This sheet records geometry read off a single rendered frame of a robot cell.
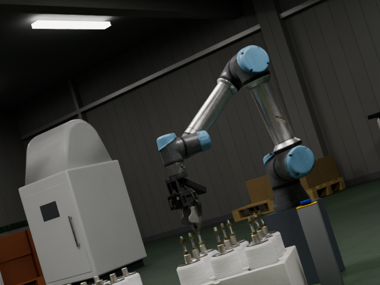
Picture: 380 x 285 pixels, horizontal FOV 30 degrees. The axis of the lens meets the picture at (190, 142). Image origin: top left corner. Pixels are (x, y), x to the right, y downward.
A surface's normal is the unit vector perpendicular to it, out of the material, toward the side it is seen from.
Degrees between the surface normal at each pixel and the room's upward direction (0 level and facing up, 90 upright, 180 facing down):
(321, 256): 90
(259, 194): 90
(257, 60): 82
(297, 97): 90
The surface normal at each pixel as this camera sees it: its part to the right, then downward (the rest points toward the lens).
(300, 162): 0.33, -0.04
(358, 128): -0.59, 0.12
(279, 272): -0.23, 0.00
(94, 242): 0.78, -0.29
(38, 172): -0.62, -0.20
